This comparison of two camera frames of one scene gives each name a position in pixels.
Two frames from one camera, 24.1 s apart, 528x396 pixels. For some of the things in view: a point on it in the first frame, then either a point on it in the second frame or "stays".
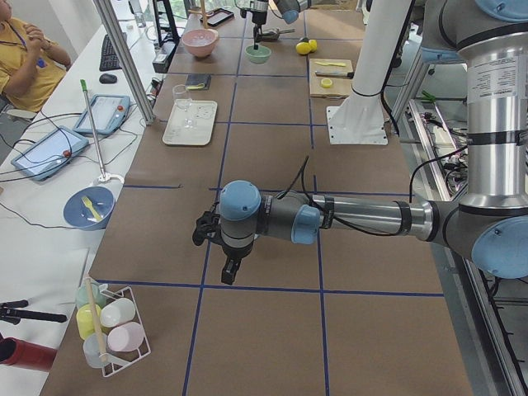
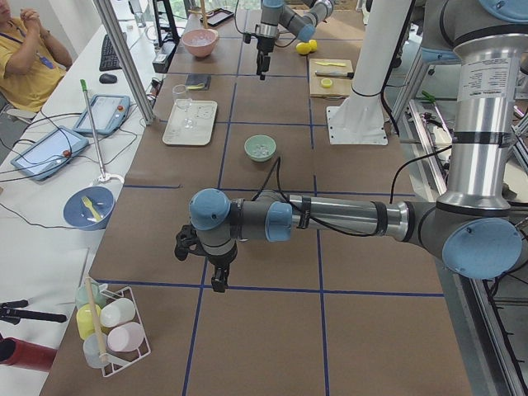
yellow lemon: [303, 48] stays
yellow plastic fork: [88, 204] stays
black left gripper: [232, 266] to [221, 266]
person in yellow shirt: [31, 66] stays
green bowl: [258, 56] to [260, 148]
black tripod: [8, 311] stays
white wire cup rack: [120, 321] stays
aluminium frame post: [115, 38] stays
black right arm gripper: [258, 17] to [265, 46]
